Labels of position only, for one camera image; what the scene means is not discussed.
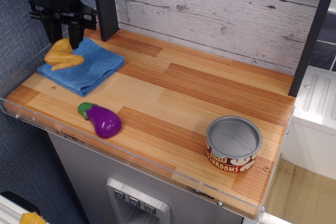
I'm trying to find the dark post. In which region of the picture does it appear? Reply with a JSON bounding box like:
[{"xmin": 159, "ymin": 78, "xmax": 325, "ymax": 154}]
[
  {"xmin": 288, "ymin": 0, "xmax": 332, "ymax": 98},
  {"xmin": 95, "ymin": 0, "xmax": 119, "ymax": 41}
]

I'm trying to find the yellow object bottom left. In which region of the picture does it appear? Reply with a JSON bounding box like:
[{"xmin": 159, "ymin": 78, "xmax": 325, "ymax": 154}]
[{"xmin": 19, "ymin": 212, "xmax": 47, "ymax": 224}]

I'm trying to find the white toy sink unit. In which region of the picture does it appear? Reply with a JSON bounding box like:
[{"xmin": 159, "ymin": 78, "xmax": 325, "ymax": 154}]
[{"xmin": 281, "ymin": 67, "xmax": 335, "ymax": 179}]

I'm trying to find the purple toy eggplant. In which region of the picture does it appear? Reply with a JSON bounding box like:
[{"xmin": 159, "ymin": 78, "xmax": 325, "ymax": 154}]
[{"xmin": 78, "ymin": 102, "xmax": 122, "ymax": 138}]

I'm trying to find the sliced mushrooms can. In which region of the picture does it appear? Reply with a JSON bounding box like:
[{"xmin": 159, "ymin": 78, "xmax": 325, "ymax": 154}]
[{"xmin": 206, "ymin": 115, "xmax": 262, "ymax": 173}]

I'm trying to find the right dark post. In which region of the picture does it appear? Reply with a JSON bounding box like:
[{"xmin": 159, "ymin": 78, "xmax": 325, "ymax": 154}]
[{"xmin": 288, "ymin": 0, "xmax": 332, "ymax": 98}]

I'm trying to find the silver dispenser panel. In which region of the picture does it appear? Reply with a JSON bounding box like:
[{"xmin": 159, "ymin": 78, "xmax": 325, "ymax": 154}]
[{"xmin": 106, "ymin": 177, "xmax": 171, "ymax": 224}]

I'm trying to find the tan toy chicken wing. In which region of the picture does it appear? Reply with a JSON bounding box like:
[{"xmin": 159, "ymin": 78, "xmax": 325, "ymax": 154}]
[{"xmin": 44, "ymin": 38, "xmax": 84, "ymax": 71}]

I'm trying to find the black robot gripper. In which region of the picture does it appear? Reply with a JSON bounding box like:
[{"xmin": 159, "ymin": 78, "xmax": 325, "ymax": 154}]
[{"xmin": 28, "ymin": 0, "xmax": 97, "ymax": 49}]

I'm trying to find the clear acrylic edge guard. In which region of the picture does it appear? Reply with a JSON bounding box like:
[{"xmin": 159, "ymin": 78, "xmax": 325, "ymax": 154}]
[{"xmin": 1, "ymin": 100, "xmax": 282, "ymax": 223}]

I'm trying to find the blue folded cloth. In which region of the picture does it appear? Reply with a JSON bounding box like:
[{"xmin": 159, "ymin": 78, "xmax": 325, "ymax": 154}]
[{"xmin": 38, "ymin": 37, "xmax": 125, "ymax": 97}]

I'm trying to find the grey toy fridge cabinet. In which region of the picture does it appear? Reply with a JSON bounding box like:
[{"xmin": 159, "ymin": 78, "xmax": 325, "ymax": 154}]
[{"xmin": 49, "ymin": 134, "xmax": 243, "ymax": 223}]

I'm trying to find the left dark post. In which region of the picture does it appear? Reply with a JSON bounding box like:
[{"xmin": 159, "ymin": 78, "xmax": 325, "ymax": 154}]
[{"xmin": 95, "ymin": 0, "xmax": 119, "ymax": 41}]

